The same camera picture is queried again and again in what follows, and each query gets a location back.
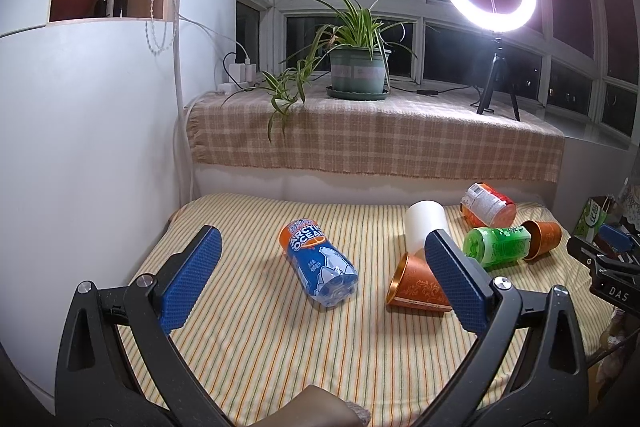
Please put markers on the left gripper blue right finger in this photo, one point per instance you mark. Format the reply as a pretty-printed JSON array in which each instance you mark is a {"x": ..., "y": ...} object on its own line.
[{"x": 527, "y": 365}]

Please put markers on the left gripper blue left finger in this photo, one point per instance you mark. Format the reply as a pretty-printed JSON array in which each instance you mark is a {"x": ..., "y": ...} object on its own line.
[{"x": 117, "y": 365}]

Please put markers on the white paper cup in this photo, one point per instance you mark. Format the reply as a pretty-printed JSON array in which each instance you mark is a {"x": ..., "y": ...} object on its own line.
[{"x": 421, "y": 219}]

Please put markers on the orange patterned cup far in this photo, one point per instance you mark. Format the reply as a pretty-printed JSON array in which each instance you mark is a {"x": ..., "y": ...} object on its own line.
[{"x": 544, "y": 236}]

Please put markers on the orange patterned cup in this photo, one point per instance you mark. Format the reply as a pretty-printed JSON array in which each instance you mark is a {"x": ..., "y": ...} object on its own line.
[
  {"x": 544, "y": 236},
  {"x": 414, "y": 286}
]

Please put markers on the orange patterned cup near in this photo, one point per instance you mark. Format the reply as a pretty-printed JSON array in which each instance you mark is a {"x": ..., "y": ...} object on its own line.
[{"x": 414, "y": 286}]

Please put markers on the green tissue box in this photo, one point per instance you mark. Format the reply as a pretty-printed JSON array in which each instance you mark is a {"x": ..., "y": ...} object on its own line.
[{"x": 593, "y": 216}]

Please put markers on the white lace cloth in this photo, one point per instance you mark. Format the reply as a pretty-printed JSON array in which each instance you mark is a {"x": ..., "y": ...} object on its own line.
[{"x": 629, "y": 202}]

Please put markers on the green drink can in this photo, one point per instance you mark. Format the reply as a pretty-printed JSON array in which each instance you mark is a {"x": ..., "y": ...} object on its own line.
[{"x": 494, "y": 247}]

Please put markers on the red white drink can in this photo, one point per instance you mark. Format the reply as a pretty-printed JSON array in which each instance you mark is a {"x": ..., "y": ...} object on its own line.
[{"x": 482, "y": 206}]

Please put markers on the striped yellow table cloth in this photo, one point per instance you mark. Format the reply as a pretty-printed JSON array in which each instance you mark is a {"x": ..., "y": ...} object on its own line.
[{"x": 255, "y": 340}]

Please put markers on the plaid beige sill cloth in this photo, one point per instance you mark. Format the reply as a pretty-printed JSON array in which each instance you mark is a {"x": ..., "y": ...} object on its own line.
[{"x": 406, "y": 134}]

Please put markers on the white shelf cabinet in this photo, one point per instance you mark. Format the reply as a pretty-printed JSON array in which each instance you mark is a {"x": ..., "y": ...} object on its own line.
[{"x": 88, "y": 173}]

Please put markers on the potted spider plant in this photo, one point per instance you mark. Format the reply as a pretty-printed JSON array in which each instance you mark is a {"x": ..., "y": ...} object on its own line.
[{"x": 354, "y": 44}]

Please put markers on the dark bottle on shelf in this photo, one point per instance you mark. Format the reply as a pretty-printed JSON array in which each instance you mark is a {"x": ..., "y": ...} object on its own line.
[{"x": 111, "y": 8}]

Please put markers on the white wall charger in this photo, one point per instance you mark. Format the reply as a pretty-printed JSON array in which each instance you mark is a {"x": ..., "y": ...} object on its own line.
[{"x": 237, "y": 76}]

